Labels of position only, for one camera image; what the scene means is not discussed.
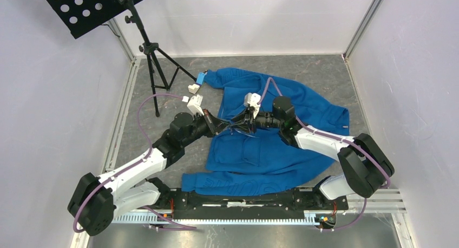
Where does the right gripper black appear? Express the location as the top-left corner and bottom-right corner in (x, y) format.
(230, 106), (283, 134)

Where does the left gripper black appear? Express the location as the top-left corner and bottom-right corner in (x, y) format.
(181, 108), (231, 147)

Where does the blue zip-up jacket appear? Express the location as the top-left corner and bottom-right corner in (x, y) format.
(181, 68), (350, 196)

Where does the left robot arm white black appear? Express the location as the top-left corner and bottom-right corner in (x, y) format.
(67, 110), (231, 236)

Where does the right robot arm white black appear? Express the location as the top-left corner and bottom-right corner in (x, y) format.
(231, 93), (395, 209)

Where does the toy brick stack white blue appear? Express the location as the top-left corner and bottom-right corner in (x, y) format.
(188, 70), (207, 94)

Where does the black music stand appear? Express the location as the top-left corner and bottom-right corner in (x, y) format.
(37, 0), (198, 118)

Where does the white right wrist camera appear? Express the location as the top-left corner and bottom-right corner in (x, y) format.
(244, 93), (261, 118)

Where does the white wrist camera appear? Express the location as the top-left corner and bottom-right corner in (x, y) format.
(182, 94), (204, 115)
(244, 93), (261, 118)

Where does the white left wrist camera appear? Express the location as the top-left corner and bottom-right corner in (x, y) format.
(182, 94), (204, 115)

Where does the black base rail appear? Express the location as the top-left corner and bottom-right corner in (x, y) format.
(150, 188), (349, 219)

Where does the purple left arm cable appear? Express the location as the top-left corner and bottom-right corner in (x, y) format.
(73, 93), (185, 233)

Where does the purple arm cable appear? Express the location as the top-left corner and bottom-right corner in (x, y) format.
(259, 77), (391, 231)
(73, 93), (185, 233)

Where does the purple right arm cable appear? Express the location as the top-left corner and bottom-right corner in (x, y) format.
(259, 77), (391, 231)

